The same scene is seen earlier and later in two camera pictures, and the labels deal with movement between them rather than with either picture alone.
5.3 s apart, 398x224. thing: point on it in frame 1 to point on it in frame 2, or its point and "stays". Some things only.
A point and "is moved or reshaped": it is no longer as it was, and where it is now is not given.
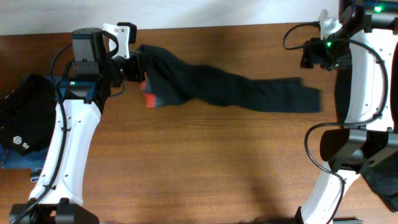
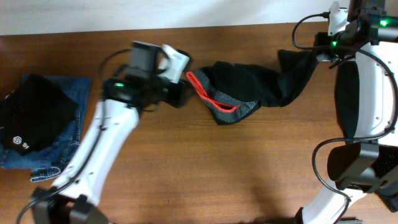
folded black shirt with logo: (28, 116) stays
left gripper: (135, 58) to (184, 94)
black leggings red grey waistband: (170, 77) is moved or reshaped
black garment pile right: (382, 174) stays
